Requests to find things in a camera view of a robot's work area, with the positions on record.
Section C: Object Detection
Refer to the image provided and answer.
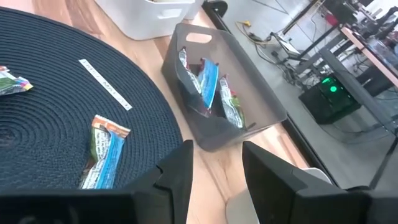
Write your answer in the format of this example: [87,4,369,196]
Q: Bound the white label strip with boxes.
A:
[78,58,134,112]

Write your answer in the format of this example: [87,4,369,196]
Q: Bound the blue white granola bar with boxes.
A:
[78,114,132,190]

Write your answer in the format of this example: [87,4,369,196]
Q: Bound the bright blue granola bar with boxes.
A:
[197,57,220,110]

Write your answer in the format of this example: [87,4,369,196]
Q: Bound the white plastic bin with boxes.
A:
[94,0,196,41]

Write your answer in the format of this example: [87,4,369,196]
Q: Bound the black table clamp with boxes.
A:
[201,0,229,18]

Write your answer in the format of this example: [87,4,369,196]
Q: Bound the grey translucent plastic bin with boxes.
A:
[160,22,289,153]

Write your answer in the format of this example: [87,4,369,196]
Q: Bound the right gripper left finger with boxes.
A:
[124,139,195,224]

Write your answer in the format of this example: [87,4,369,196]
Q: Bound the black computer with green light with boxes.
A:
[297,75,362,125]

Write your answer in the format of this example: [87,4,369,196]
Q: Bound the red white granola bar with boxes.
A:
[178,46,203,96]

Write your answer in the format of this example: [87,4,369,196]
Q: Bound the wooden top desk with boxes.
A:
[320,26,398,138]

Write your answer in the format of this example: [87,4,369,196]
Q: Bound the yellow cable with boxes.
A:
[234,20,253,37]

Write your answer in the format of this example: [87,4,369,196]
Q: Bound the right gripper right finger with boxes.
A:
[241,141,309,224]

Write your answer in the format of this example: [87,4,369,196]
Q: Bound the granola bar with colour marks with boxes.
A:
[0,64,34,96]

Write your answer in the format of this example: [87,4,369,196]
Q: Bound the black table edge rail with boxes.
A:
[201,6,341,189]

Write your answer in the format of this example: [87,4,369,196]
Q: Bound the dark blue woven round placemat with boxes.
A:
[0,6,184,191]

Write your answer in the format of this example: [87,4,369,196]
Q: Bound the green chocolate chunk granola bar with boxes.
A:
[218,74,247,130]

